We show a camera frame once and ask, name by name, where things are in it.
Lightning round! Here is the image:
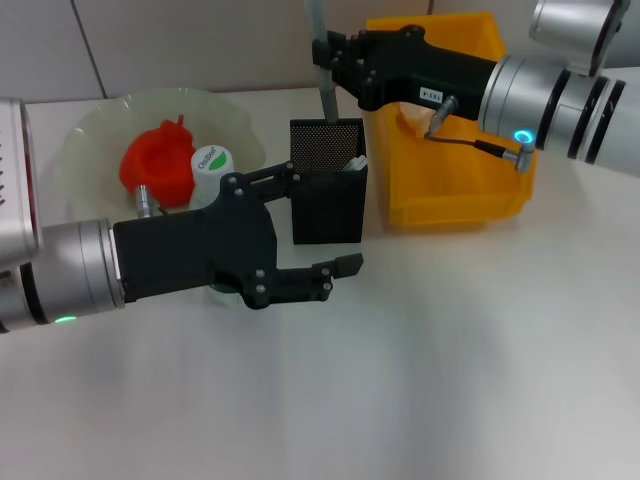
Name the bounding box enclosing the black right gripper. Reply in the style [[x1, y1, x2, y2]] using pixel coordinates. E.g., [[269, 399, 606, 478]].
[[311, 24, 502, 122]]

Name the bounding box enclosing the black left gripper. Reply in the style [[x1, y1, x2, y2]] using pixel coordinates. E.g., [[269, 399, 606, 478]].
[[112, 160, 365, 311]]

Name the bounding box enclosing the grey pen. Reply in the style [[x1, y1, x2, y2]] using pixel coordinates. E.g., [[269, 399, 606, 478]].
[[303, 0, 340, 125]]

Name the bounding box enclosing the white paper ball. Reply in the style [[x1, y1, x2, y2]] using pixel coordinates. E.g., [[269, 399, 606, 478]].
[[396, 102, 446, 137]]

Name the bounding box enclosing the clear bottle with green label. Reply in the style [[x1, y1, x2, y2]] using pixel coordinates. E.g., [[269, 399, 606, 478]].
[[189, 144, 247, 307]]

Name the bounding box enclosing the black mesh pen holder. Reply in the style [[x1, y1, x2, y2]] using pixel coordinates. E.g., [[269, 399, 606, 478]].
[[288, 117, 370, 246]]

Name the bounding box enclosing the pale green glass fruit plate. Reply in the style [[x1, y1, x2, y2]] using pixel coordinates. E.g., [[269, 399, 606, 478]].
[[52, 85, 266, 226]]

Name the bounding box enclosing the silver left gripper connector stub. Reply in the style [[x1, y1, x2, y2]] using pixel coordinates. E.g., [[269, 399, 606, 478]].
[[135, 183, 153, 220]]

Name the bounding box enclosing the yellow plastic bin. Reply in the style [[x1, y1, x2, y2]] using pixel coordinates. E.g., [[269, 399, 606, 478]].
[[365, 11, 540, 232]]

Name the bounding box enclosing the right gripper cable with plug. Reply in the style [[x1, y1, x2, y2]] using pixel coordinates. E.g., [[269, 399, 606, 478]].
[[422, 94, 537, 172]]

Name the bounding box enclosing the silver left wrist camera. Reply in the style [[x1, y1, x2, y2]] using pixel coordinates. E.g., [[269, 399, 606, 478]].
[[0, 97, 45, 274]]

